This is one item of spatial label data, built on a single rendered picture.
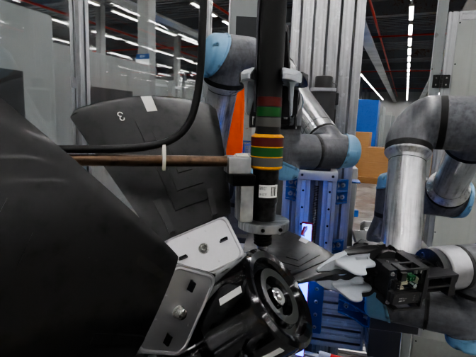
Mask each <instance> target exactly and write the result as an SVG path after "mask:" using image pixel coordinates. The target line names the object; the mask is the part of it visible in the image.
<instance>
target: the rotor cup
mask: <svg viewBox="0 0 476 357"><path fill-rule="evenodd" d="M239 286H241V289H242V293H240V294H239V295H237V296H236V297H234V298H232V299H231V300H229V301H227V302H226V303H225V304H223V305H220V301H219V299H220V298H221V297H223V296H225V295H226V294H228V293H230V292H231V291H233V290H234V289H236V288H238V287H239ZM274 287H276V288H278V289H279V290H280V291H281V292H282V294H283V296H284V298H285V303H284V305H279V304H278V303H277V302H276V300H275V299H274V297H273V294H272V289H273V288H274ZM311 340H312V318H311V314H310V309H309V307H308V304H307V301H306V299H305V296H304V294H303V292H302V290H301V288H300V286H299V285H298V282H297V281H296V280H295V278H294V277H293V275H292V273H291V272H290V271H289V270H288V269H287V268H286V267H285V265H284V264H283V263H282V262H281V261H280V260H278V259H277V258H276V257H275V256H274V255H272V254H270V253H269V252H267V251H265V250H263V249H252V250H250V251H247V252H246V253H244V254H242V255H241V256H240V257H238V258H237V259H235V260H234V261H232V262H231V263H229V264H227V265H226V266H225V267H223V268H221V269H220V270H219V271H217V272H216V273H215V284H214V286H213V288H212V290H211V293H210V295H209V298H208V300H207V302H206V304H205V307H204V309H203V311H202V314H201V316H200V318H199V320H198V323H197V325H196V327H195V329H194V332H193V334H192V337H191V339H190V341H189V343H188V345H187V347H186V350H185V351H184V352H183V353H182V354H180V355H177V356H168V355H160V356H161V357H239V354H240V351H244V355H247V357H263V356H265V355H266V354H268V353H270V352H272V351H275V350H276V349H279V348H281V349H283V350H284V352H282V353H280V354H278V355H276V356H274V357H291V356H293V355H295V354H297V353H299V352H301V351H303V350H304V349H305V348H306V347H307V346H308V345H309V344H310V342H311Z"/></svg>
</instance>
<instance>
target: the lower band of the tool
mask: <svg viewBox="0 0 476 357"><path fill-rule="evenodd" d="M252 137H269V138H284V136H282V135H266V134H255V133H254V134H253V135H252ZM251 147H257V146H251ZM262 148H283V147H262ZM251 157H256V156H251ZM259 158H283V157H259ZM251 168H253V169H259V170H280V169H282V166H281V167H260V166H251Z"/></svg>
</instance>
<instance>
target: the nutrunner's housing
mask: <svg viewBox="0 0 476 357"><path fill-rule="evenodd" d="M253 174H254V175H255V176H256V179H255V186H254V203H253V220H255V221H258V222H273V221H275V220H276V203H277V202H278V177H279V170H259V169H253ZM254 244H255V245H257V246H259V247H267V246H269V245H271V244H272V234H270V235H265V234H254Z"/></svg>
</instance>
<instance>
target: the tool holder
mask: <svg viewBox="0 0 476 357"><path fill-rule="evenodd" d="M225 156H227V166H224V171H225V172H227V182H228V183H230V184H231V185H232V186H236V188H235V208H234V216H235V217H236V218H237V220H238V228H240V229H241V230H243V231H245V232H249V233H252V234H265V235H270V234H282V233H284V232H287V231H288V230H289V219H288V218H286V217H283V216H281V215H276V220H275V221H273V222H258V221H255V220H253V203H254V186H255V179H256V176H255V175H254V174H252V173H251V157H235V156H234V155H225Z"/></svg>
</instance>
